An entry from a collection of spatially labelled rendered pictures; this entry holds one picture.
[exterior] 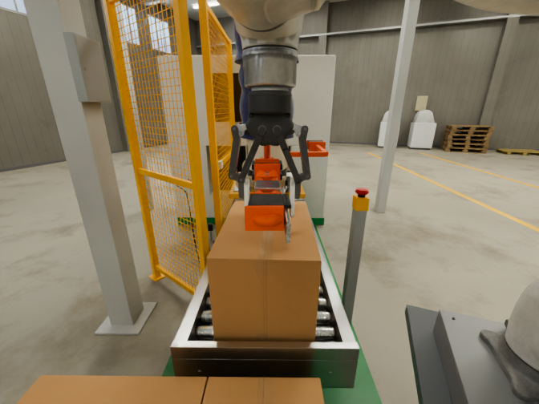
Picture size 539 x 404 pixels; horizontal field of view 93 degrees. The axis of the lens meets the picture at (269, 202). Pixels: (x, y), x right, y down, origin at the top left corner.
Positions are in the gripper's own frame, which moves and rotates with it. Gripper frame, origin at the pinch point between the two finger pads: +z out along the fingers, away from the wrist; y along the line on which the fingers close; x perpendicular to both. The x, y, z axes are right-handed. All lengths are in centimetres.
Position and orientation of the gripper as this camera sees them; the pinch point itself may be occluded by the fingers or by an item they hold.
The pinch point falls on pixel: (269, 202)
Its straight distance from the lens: 50.8
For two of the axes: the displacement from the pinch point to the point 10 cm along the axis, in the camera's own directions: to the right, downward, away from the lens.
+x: -0.1, 3.4, -9.4
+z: 0.0, 9.4, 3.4
